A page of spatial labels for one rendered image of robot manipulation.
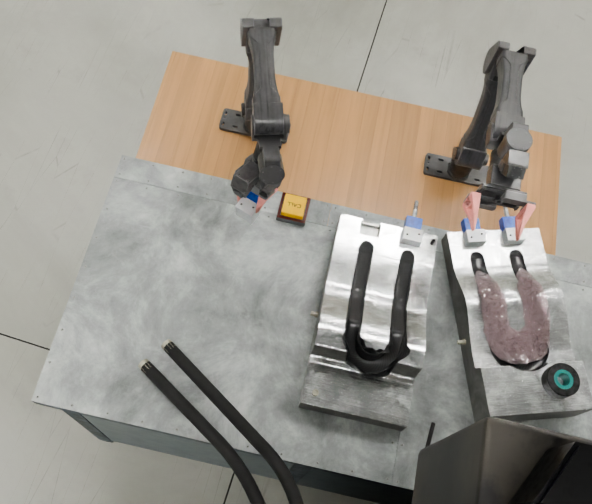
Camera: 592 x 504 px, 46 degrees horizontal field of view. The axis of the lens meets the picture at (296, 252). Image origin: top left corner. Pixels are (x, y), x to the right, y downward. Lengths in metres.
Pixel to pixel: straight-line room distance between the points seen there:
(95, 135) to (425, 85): 1.45
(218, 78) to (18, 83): 1.29
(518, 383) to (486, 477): 1.24
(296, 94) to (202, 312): 0.73
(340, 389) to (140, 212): 0.71
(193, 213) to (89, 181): 1.07
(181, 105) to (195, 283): 0.55
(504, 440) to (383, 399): 1.18
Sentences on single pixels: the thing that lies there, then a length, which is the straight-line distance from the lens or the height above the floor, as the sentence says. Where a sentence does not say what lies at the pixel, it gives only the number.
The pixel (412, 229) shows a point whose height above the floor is 0.92.
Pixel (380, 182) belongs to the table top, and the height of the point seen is 0.80.
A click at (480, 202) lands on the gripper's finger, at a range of 1.57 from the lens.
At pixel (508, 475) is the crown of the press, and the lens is 0.53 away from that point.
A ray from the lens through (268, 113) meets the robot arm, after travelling 1.56.
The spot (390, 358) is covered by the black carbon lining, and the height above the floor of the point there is 0.88.
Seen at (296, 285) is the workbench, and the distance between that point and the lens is 1.82.
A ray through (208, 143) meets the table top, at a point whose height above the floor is 0.80.
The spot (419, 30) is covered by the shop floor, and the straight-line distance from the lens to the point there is 3.42.
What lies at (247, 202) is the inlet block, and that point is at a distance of 1.73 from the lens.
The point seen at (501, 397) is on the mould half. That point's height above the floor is 0.91.
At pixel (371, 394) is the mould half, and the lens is 1.70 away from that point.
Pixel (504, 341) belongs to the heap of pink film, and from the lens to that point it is 1.79.
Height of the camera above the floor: 2.50
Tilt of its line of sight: 67 degrees down
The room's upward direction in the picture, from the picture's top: 13 degrees clockwise
